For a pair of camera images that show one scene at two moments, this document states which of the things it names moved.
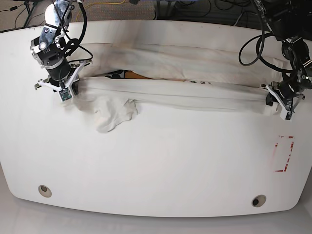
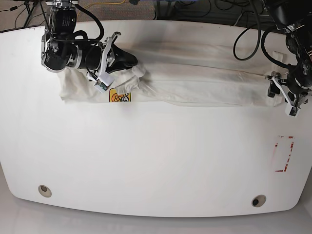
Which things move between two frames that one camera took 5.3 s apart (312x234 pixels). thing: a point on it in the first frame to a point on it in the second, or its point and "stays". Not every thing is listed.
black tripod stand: x=29 y=6 stays
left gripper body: x=56 y=85 to x=100 y=77
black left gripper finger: x=75 y=87 to x=119 y=60
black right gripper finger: x=270 y=99 to x=273 y=89
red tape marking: x=286 y=165 stays
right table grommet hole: x=258 y=201 stays
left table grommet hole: x=45 y=191 stays
